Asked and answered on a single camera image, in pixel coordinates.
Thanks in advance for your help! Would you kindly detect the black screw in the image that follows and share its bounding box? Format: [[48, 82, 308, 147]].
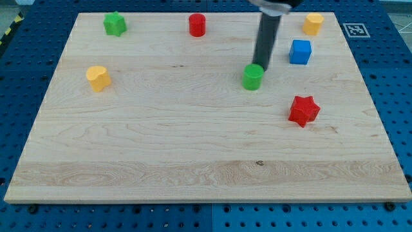
[[384, 202, 396, 212], [27, 204, 39, 215]]

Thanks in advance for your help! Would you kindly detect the black screw bottom right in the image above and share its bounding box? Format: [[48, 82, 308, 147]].
[[384, 202, 396, 212]]

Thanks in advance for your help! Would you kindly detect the red star block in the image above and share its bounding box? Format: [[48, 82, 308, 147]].
[[288, 96, 321, 128]]

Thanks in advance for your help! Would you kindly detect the black screw bottom left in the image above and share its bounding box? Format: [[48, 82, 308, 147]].
[[27, 204, 39, 215]]

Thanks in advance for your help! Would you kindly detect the yellow hexagon block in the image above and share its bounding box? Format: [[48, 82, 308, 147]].
[[303, 13, 324, 35]]

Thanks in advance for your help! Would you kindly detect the red cylinder block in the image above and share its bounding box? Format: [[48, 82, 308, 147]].
[[189, 13, 206, 37]]

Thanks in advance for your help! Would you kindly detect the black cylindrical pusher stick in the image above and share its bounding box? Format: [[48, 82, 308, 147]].
[[252, 13, 281, 71]]

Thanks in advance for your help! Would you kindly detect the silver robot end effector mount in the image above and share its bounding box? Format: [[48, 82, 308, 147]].
[[248, 0, 303, 16]]

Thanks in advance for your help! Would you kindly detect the wooden board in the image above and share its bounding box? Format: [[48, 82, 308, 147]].
[[5, 12, 411, 204]]

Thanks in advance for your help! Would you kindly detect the blue cube block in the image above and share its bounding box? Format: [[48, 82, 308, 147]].
[[289, 40, 312, 65]]

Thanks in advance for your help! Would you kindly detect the white fiducial marker tag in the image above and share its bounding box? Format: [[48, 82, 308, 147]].
[[343, 23, 370, 38]]

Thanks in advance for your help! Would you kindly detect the yellow heart block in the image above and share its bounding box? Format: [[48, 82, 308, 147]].
[[86, 66, 111, 92]]

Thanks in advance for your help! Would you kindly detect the green star block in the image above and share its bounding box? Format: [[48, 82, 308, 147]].
[[103, 12, 127, 37]]

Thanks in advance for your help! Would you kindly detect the green cylinder block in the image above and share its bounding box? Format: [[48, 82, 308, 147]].
[[242, 64, 265, 90]]

